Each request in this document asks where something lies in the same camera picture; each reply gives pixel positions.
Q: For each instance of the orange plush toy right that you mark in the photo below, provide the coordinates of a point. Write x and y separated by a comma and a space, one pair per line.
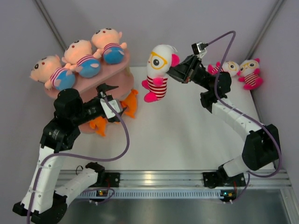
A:
130, 102

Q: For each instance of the orange plush toy left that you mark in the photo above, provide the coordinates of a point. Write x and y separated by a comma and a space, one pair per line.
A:
99, 125

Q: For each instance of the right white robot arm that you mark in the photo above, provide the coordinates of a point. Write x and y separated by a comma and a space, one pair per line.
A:
261, 142

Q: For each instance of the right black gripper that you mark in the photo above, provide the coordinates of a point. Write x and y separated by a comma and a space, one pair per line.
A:
185, 72

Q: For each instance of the white slotted cable duct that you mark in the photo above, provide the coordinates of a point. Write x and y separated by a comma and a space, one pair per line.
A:
159, 194

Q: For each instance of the white pink plush face down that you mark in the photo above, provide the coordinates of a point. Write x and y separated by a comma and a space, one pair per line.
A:
161, 59

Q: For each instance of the pink two-tier wooden shelf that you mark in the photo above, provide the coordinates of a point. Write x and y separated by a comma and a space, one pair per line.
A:
114, 75

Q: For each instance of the white pink plush back left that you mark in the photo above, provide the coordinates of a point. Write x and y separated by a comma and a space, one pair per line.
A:
231, 67

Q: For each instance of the white pink plush yellow glasses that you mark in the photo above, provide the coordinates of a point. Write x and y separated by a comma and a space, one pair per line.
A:
249, 74

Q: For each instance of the orange plush toy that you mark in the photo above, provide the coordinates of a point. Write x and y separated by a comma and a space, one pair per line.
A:
130, 102
99, 125

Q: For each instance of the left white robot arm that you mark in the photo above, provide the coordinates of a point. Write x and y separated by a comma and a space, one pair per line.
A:
44, 203

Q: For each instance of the boy plush black hair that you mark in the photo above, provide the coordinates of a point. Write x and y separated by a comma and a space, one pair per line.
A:
50, 71

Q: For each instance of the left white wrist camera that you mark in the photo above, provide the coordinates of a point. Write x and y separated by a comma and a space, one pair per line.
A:
111, 108

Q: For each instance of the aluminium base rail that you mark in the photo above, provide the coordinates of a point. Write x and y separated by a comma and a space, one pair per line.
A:
194, 179

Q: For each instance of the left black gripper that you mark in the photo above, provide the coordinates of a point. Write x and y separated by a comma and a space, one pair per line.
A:
101, 91

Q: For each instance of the boy plush red dot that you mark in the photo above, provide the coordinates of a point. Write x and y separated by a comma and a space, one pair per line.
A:
109, 47

